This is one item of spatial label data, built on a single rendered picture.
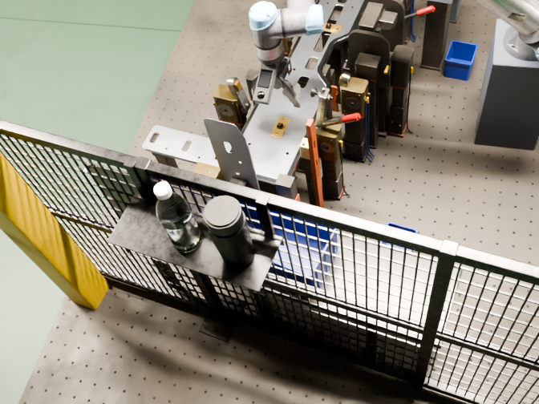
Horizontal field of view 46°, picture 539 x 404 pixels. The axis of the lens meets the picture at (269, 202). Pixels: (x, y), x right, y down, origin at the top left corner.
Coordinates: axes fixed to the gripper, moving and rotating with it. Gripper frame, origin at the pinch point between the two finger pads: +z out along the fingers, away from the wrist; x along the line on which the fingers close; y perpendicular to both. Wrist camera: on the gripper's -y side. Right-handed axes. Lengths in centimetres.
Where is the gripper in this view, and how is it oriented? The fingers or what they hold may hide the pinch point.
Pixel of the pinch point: (276, 104)
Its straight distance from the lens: 193.9
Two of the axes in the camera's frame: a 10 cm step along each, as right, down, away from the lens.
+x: -9.2, -2.5, 3.1
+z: 1.4, 5.3, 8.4
